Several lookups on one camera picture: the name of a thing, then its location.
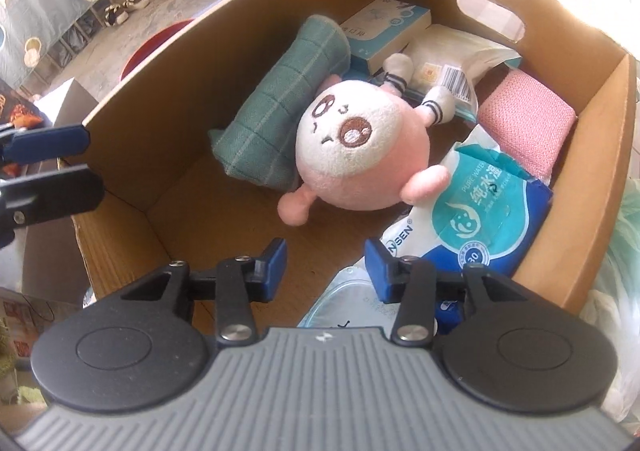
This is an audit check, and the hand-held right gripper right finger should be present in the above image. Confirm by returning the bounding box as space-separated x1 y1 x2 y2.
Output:
365 237 526 346

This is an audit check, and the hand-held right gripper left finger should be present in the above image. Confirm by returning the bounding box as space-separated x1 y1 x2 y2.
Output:
122 238 288 344

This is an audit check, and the pink sponge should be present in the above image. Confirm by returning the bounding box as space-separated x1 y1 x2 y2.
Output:
477 70 578 182

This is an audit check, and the light blue clear packet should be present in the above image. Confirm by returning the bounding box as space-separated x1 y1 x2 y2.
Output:
297 266 401 329

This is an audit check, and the pink round plush toy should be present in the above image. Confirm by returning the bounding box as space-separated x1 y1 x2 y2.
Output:
277 54 457 227

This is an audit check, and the red plastic basin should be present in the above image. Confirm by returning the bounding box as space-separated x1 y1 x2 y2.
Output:
120 18 196 82

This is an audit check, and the teal bandage box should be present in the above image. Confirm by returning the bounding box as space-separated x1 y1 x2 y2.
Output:
340 0 432 74

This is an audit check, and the green plaid cloth roll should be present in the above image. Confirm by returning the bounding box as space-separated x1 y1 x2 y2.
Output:
207 15 351 192

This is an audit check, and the brown cardboard box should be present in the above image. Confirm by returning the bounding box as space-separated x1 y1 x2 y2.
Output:
72 0 638 312

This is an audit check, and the blue wet wipes pack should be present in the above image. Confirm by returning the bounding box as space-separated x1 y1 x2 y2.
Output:
380 124 556 332

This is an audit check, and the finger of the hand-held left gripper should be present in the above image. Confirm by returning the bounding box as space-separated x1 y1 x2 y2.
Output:
0 166 106 232
0 124 93 166

